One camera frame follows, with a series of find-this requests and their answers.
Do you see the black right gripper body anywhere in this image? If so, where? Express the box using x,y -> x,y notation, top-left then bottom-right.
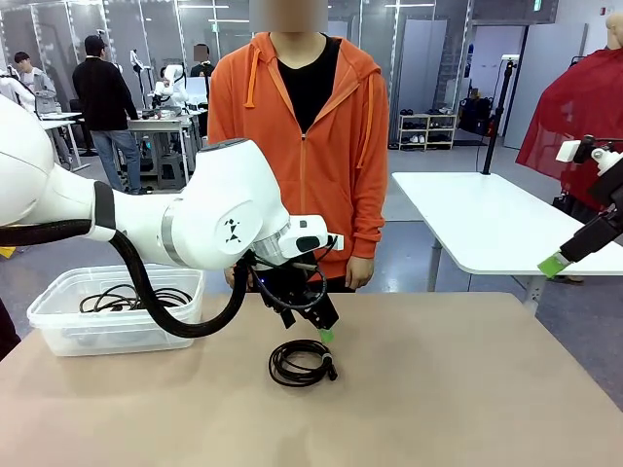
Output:
588,153 -> 623,241

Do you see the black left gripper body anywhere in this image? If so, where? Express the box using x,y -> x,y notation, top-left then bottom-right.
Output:
250,262 -> 328,318

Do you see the black USB cable grey tie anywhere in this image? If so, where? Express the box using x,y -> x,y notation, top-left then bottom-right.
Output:
140,287 -> 195,310

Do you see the black power cord with plug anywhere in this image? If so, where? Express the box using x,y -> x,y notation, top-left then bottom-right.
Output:
78,283 -> 147,314

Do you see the person's left forearm orange sleeve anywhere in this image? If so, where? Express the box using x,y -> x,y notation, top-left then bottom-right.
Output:
350,164 -> 389,260

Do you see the person's left hand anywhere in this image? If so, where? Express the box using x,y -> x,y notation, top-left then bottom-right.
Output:
344,255 -> 377,290

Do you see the black bag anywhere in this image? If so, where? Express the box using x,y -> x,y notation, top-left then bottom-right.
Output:
552,192 -> 598,228

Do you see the white work table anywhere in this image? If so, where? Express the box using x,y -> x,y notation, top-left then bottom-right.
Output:
391,170 -> 623,312

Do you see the red cloth cape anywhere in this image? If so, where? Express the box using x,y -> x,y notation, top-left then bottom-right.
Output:
514,47 -> 623,211

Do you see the black light stand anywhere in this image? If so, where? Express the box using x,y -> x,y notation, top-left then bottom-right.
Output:
479,53 -> 518,177

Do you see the person in orange hoodie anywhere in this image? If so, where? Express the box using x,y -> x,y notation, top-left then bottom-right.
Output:
206,0 -> 390,294

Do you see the black equipment cart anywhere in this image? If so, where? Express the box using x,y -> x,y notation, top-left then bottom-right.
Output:
458,95 -> 498,137

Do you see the mannequin head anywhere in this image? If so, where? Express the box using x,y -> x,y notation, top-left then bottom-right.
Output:
605,10 -> 623,51

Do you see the grey step stool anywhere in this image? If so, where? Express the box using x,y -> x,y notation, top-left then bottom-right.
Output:
156,153 -> 189,191

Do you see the wooden shoe rack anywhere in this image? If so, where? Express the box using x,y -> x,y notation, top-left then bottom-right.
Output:
397,111 -> 458,152

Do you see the clear plastic storage bin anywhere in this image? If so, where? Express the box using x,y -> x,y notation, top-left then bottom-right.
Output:
26,265 -> 205,358

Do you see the grey metal workbench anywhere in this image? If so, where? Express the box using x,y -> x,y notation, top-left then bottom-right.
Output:
127,114 -> 203,192

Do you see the person in dark shirt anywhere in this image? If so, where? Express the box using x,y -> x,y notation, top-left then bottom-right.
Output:
189,43 -> 216,79

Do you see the man in black jacket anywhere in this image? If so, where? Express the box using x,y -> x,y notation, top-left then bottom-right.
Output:
71,34 -> 147,196

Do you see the white standing desk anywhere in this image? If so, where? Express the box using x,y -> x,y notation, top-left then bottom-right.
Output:
37,111 -> 92,171

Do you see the person in grey hoodie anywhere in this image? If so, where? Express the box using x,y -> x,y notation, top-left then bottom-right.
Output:
13,51 -> 58,116

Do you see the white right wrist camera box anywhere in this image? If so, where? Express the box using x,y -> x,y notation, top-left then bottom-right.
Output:
555,139 -> 584,163

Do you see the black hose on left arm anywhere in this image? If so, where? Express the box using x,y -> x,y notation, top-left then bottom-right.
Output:
0,218 -> 255,340

